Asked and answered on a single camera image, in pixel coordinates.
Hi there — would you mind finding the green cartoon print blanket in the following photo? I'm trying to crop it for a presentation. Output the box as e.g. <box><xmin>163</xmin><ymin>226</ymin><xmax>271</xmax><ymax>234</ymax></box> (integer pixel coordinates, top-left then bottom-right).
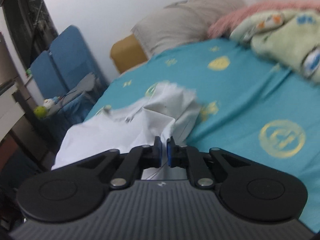
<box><xmin>229</xmin><ymin>9</ymin><xmax>320</xmax><ymax>84</ymax></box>

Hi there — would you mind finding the tall blue covered chair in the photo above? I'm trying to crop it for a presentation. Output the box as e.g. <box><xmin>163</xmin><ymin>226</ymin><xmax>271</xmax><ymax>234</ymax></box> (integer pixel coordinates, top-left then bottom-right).
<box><xmin>50</xmin><ymin>25</ymin><xmax>111</xmax><ymax>140</ymax></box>

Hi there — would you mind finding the white plush toy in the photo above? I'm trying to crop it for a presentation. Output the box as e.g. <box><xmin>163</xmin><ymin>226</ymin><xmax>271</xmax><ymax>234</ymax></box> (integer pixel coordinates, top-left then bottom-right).
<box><xmin>44</xmin><ymin>97</ymin><xmax>59</xmax><ymax>111</ymax></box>

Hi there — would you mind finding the grey cloth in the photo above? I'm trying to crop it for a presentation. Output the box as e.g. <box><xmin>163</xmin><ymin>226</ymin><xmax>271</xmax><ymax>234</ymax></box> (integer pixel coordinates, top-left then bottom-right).
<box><xmin>72</xmin><ymin>73</ymin><xmax>97</xmax><ymax>97</ymax></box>

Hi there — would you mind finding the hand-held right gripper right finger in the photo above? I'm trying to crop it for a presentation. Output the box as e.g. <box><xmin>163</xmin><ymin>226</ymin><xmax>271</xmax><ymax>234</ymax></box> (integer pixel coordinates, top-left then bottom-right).
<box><xmin>166</xmin><ymin>135</ymin><xmax>253</xmax><ymax>189</ymax></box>

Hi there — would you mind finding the mustard yellow headboard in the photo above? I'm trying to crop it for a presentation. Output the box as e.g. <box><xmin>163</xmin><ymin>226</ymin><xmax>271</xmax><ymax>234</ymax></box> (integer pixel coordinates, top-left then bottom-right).
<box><xmin>110</xmin><ymin>34</ymin><xmax>148</xmax><ymax>74</ymax></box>

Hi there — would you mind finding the black cable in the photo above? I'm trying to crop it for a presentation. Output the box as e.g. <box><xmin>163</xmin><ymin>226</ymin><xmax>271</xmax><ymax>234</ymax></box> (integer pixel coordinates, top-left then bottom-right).
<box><xmin>59</xmin><ymin>89</ymin><xmax>83</xmax><ymax>103</ymax></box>

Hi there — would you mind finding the white table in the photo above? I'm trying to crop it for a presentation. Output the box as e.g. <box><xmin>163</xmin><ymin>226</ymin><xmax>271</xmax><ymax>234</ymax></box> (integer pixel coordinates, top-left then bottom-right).
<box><xmin>0</xmin><ymin>80</ymin><xmax>58</xmax><ymax>160</ymax></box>

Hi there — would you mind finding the short blue covered chair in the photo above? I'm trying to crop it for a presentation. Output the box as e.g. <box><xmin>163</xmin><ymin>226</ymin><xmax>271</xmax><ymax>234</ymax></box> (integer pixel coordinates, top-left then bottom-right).
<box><xmin>30</xmin><ymin>50</ymin><xmax>68</xmax><ymax>120</ymax></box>

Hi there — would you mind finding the grey pillow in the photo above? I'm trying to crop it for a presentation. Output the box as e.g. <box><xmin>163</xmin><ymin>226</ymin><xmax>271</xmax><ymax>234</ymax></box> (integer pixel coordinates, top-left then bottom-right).
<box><xmin>131</xmin><ymin>0</ymin><xmax>247</xmax><ymax>57</ymax></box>

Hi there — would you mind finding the pink fluffy blanket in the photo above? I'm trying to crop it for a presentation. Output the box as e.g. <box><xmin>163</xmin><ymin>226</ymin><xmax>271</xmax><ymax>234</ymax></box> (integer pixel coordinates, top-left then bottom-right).
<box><xmin>207</xmin><ymin>1</ymin><xmax>320</xmax><ymax>38</ymax></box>

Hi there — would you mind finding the teal smiley print bed sheet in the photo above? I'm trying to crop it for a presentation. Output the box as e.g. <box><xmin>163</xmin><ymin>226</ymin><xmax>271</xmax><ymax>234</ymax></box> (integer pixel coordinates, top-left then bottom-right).
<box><xmin>82</xmin><ymin>39</ymin><xmax>320</xmax><ymax>233</ymax></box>

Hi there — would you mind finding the white garment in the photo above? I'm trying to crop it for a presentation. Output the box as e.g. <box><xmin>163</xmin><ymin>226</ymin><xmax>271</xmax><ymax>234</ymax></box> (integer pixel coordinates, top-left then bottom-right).
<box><xmin>51</xmin><ymin>81</ymin><xmax>202</xmax><ymax>180</ymax></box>

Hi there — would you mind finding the dark window with metal grille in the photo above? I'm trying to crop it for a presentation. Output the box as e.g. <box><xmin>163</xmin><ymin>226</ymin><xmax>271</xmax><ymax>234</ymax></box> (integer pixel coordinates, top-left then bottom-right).
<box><xmin>2</xmin><ymin>0</ymin><xmax>59</xmax><ymax>68</ymax></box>

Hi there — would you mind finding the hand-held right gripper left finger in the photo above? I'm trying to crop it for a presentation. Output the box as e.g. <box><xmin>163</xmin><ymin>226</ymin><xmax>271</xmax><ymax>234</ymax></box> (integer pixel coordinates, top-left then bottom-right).
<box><xmin>74</xmin><ymin>136</ymin><xmax>163</xmax><ymax>190</ymax></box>

